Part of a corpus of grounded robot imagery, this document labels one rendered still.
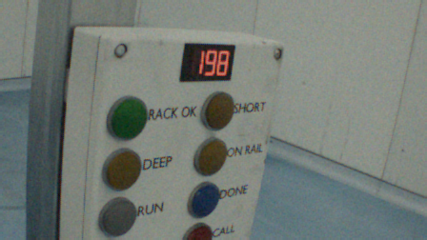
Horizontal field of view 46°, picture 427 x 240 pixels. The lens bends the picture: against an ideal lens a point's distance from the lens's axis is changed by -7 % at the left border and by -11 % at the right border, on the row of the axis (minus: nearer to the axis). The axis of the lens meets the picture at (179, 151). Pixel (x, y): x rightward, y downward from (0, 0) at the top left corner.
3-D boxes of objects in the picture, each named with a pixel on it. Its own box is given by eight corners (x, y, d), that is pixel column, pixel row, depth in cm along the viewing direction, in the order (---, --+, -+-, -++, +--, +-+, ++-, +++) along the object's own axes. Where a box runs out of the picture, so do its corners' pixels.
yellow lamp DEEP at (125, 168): (141, 189, 38) (146, 150, 37) (108, 194, 36) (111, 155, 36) (134, 185, 39) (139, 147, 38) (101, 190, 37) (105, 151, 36)
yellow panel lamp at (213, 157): (226, 173, 43) (232, 140, 42) (199, 178, 41) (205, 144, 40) (219, 170, 44) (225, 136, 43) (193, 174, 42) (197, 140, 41)
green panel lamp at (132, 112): (147, 139, 37) (152, 99, 36) (111, 143, 35) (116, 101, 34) (140, 135, 38) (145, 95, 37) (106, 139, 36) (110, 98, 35)
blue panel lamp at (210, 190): (218, 215, 44) (224, 184, 43) (193, 222, 43) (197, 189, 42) (213, 211, 45) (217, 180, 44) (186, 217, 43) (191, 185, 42)
